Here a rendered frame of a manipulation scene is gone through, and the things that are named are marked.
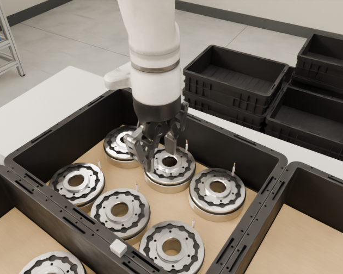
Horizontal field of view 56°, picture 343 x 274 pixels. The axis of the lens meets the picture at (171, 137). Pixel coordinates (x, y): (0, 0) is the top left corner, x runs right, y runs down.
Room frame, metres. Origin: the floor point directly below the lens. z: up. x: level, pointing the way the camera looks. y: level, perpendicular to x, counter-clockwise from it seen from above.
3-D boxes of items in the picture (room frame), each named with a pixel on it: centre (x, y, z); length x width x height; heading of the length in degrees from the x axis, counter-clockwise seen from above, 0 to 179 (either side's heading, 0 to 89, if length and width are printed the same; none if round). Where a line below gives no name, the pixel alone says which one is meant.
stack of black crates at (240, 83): (1.27, -0.29, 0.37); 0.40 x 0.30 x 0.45; 59
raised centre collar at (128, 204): (0.32, 0.09, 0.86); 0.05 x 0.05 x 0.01
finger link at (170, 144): (0.43, 0.00, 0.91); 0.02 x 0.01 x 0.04; 50
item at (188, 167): (0.43, 0.00, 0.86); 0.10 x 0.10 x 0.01
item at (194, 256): (0.25, 0.00, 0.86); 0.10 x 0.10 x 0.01
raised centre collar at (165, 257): (0.25, 0.00, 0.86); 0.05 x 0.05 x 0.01
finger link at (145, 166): (0.38, 0.05, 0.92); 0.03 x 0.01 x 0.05; 140
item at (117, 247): (0.21, 0.07, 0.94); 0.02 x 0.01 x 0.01; 54
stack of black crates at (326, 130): (1.07, -0.64, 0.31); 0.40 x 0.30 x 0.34; 59
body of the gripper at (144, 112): (0.41, 0.02, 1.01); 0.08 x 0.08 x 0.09
